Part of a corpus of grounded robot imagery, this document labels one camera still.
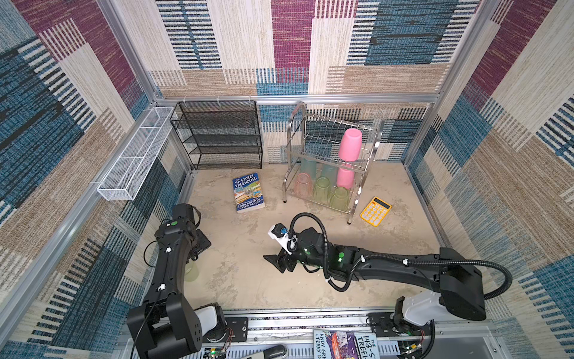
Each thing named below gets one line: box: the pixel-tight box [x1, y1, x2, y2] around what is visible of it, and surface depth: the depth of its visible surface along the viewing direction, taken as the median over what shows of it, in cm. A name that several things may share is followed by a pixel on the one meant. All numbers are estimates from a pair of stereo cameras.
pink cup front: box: [339, 127, 363, 162], surface depth 81 cm
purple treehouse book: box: [313, 329, 380, 359], surface depth 70 cm
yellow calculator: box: [359, 195, 393, 228], surface depth 104 cm
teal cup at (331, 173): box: [320, 163, 338, 187], surface depth 102 cm
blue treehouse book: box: [232, 172, 266, 214], surface depth 108 cm
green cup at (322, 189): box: [313, 176, 332, 202], surface depth 98 cm
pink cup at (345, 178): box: [336, 167, 356, 190], surface depth 104 cm
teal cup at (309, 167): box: [300, 158, 317, 180], surface depth 108 cm
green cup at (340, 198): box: [329, 186, 350, 211], surface depth 94 cm
